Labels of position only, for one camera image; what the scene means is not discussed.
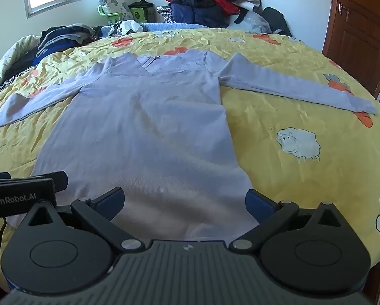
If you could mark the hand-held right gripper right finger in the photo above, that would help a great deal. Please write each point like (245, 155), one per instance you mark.
(256, 205)

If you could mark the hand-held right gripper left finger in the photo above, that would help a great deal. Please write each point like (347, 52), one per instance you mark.
(112, 201)

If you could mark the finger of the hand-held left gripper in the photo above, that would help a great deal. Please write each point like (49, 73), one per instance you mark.
(18, 197)
(58, 179)

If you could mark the light purple sweater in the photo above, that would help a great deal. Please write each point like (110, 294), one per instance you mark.
(145, 133)

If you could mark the stack of folded clothes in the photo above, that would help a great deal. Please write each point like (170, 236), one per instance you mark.
(62, 38)

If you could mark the yellow printed quilt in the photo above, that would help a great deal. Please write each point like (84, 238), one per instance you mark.
(288, 101)

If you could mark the black white striped cloth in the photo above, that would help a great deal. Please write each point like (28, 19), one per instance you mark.
(5, 84)

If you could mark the white quilt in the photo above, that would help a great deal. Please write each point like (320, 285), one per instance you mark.
(15, 54)

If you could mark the crumpled white cloth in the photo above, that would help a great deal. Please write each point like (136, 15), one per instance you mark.
(126, 27)

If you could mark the clear plastic bag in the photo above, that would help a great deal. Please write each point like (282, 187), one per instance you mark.
(250, 22)

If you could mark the green plastic chair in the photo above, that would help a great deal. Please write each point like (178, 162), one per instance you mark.
(137, 14)

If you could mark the black backpack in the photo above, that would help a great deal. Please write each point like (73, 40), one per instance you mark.
(277, 22)

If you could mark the blue blanket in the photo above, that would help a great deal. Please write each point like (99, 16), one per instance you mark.
(170, 27)

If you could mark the grey patterned cushion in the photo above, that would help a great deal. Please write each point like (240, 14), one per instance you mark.
(113, 3)

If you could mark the dark bag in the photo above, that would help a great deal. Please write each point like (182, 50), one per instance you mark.
(142, 4)

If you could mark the black white checked cloth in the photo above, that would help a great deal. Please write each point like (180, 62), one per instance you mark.
(164, 14)

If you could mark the brown wooden door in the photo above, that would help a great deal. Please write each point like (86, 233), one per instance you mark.
(358, 38)

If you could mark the navy blue jacket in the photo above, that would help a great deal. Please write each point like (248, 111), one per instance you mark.
(193, 14)

